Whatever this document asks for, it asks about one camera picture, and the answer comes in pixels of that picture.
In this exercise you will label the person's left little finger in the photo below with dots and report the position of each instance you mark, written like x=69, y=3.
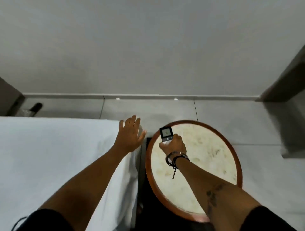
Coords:
x=121, y=127

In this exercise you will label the person's left hand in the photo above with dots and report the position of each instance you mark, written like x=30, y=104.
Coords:
x=128, y=139

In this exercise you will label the dark brown headboard panel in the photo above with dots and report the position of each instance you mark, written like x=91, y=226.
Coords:
x=9, y=97

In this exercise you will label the grey cabinet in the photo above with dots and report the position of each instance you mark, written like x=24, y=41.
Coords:
x=286, y=90

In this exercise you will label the person's left thumb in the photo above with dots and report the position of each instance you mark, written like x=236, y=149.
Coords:
x=143, y=136

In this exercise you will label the person's left middle finger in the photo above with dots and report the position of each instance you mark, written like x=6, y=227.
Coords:
x=132, y=122

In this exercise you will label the person's left forearm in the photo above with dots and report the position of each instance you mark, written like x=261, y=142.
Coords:
x=90, y=180

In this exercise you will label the black shirt sleeve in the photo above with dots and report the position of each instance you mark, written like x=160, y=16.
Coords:
x=266, y=220
x=47, y=221

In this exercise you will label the round wooden-rimmed side table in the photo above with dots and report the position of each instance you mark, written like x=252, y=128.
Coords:
x=214, y=152

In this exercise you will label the black cylindrical object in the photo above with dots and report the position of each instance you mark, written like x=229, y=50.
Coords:
x=35, y=108

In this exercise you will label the person's right hand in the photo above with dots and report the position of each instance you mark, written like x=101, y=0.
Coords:
x=175, y=146

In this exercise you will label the person's right forearm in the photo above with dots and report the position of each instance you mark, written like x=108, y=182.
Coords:
x=209, y=188

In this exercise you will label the white remote control with display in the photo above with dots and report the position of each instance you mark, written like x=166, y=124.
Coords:
x=166, y=133

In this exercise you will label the bed with white sheet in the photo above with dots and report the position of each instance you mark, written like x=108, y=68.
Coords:
x=47, y=154

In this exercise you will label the person's right fingers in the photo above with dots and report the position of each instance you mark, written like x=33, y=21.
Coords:
x=176, y=138

